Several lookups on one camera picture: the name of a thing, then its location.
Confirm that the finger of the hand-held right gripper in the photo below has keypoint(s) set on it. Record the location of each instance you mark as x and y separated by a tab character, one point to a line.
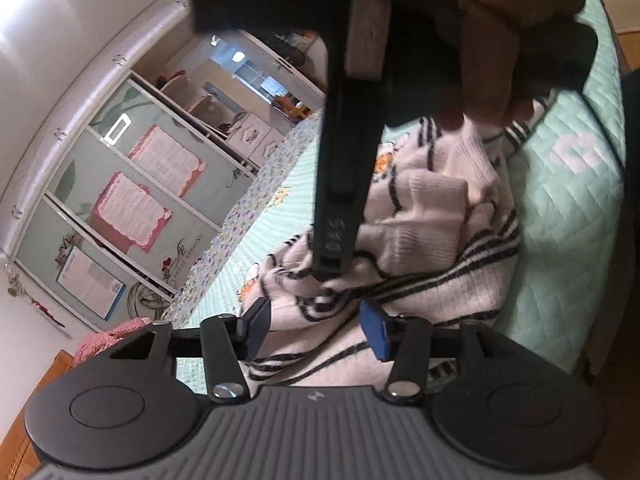
340	185

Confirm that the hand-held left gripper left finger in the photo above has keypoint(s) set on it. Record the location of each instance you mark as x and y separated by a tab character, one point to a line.
257	325

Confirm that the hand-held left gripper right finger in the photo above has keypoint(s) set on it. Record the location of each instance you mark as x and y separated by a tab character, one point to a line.
375	330

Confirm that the floral bed sheet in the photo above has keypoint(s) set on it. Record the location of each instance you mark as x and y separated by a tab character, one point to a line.
260	185

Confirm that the white nightstand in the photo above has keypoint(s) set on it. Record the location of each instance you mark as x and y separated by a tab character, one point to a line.
255	140

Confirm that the white fan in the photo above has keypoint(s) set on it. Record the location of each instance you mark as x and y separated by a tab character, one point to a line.
150	302

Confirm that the pink cloth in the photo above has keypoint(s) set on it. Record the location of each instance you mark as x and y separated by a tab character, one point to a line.
110	340

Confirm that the pink bordered paper sheet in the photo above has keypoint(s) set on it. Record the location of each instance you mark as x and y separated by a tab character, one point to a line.
130	210
167	160

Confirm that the blue bordered paper sheet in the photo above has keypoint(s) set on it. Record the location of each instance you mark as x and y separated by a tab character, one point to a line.
90	280

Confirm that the bee print quilted blanket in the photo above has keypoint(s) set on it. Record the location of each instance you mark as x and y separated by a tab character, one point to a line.
560	240

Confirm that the white sliding door wardrobe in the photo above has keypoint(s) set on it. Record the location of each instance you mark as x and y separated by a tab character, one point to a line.
70	175

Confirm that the wooden headboard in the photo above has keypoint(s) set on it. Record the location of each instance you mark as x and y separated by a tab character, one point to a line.
25	410

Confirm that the hanging wall ornament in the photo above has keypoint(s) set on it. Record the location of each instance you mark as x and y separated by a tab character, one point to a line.
17	285

